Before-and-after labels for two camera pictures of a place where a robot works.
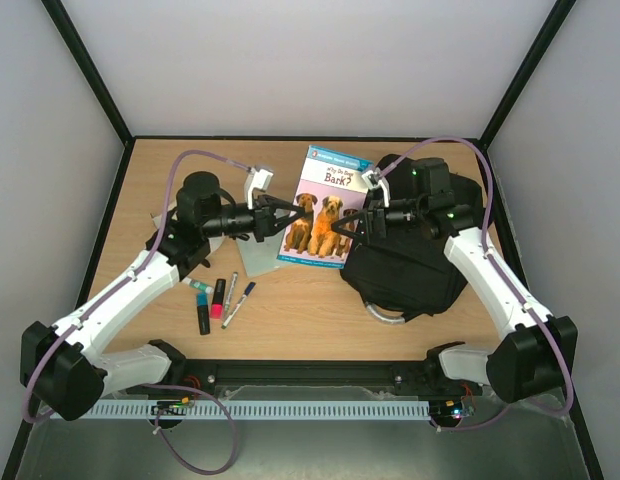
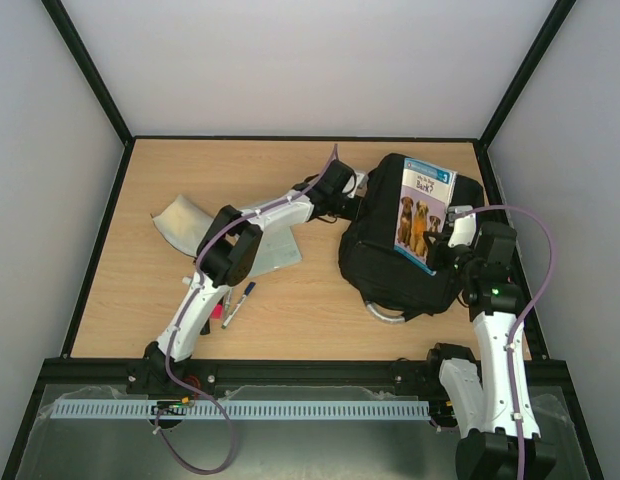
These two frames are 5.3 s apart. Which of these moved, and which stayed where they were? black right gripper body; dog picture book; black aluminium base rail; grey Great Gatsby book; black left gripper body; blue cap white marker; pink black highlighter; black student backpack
Moved: black right gripper body; black left gripper body; dog picture book
Stayed: grey Great Gatsby book; black student backpack; black aluminium base rail; pink black highlighter; blue cap white marker
